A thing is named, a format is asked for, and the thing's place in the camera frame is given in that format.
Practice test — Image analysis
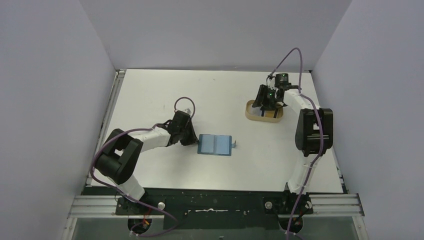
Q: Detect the aluminium rail frame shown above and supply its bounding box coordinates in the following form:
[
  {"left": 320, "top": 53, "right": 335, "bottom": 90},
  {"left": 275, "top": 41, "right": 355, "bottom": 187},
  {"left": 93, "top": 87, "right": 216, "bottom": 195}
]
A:
[{"left": 63, "top": 69, "right": 368, "bottom": 240}]

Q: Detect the yellow credit card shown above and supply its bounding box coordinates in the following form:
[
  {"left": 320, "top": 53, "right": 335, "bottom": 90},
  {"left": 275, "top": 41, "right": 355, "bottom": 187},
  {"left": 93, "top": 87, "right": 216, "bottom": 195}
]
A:
[{"left": 262, "top": 109, "right": 282, "bottom": 119}]

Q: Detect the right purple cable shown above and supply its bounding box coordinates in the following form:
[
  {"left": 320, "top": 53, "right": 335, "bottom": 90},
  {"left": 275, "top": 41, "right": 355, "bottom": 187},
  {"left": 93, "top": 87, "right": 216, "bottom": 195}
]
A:
[{"left": 268, "top": 47, "right": 324, "bottom": 240}]

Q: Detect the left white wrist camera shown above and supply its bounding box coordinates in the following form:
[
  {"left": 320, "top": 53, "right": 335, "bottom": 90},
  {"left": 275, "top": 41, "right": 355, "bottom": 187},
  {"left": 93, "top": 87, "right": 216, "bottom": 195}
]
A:
[{"left": 182, "top": 108, "right": 193, "bottom": 116}]

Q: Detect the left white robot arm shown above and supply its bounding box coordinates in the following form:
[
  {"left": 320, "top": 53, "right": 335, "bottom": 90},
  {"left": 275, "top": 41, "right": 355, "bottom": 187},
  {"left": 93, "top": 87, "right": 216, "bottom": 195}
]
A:
[{"left": 92, "top": 110, "right": 199, "bottom": 215}]

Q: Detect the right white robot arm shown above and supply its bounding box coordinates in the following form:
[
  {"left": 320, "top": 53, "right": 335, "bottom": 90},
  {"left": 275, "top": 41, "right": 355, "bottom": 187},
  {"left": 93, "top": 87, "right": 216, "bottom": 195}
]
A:
[{"left": 245, "top": 73, "right": 334, "bottom": 195}]

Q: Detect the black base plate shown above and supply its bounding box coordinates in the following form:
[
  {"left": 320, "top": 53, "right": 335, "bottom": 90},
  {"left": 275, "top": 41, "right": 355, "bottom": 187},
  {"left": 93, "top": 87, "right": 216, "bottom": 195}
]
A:
[{"left": 82, "top": 186, "right": 314, "bottom": 235}]

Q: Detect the blue leather card holder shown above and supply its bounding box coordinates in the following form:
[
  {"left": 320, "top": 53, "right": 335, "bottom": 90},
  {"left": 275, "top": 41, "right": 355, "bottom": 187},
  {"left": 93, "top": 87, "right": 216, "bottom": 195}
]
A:
[{"left": 197, "top": 134, "right": 237, "bottom": 156}]

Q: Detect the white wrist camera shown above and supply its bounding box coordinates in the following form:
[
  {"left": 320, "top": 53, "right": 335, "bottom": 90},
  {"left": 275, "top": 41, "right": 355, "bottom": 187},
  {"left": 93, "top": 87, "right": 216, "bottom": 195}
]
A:
[
  {"left": 266, "top": 76, "right": 276, "bottom": 90},
  {"left": 182, "top": 108, "right": 193, "bottom": 116}
]

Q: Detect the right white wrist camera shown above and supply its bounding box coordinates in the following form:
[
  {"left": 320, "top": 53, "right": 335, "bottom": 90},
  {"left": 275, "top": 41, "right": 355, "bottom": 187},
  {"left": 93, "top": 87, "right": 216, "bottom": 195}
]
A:
[{"left": 266, "top": 76, "right": 276, "bottom": 90}]

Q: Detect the beige oval tray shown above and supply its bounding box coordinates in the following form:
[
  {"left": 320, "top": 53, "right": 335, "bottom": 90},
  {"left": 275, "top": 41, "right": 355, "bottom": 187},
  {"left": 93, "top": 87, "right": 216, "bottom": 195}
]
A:
[{"left": 244, "top": 100, "right": 284, "bottom": 123}]

